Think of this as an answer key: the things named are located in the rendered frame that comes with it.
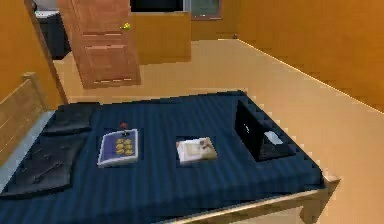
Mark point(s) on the blue book with yellow print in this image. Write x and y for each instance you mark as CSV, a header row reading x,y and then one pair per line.
x,y
119,147

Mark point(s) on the white and beige book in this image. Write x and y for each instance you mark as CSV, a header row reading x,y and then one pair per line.
x,y
196,150

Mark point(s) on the brown wooden room door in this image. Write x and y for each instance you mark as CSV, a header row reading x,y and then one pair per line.
x,y
100,43

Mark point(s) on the small black pillow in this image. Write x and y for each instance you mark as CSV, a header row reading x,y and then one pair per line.
x,y
71,118

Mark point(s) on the large black pillow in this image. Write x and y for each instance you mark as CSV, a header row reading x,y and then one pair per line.
x,y
43,166

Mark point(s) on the blue striped wooden bed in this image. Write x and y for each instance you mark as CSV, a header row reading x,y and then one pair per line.
x,y
160,180

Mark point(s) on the black cabinet with white top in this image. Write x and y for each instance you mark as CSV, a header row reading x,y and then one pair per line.
x,y
55,35

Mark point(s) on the brown framed window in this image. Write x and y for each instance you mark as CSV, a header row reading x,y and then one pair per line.
x,y
206,8

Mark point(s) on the black wall television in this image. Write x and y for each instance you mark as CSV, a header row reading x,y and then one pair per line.
x,y
156,5

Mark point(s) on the black open laptop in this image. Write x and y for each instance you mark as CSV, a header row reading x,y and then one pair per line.
x,y
256,136

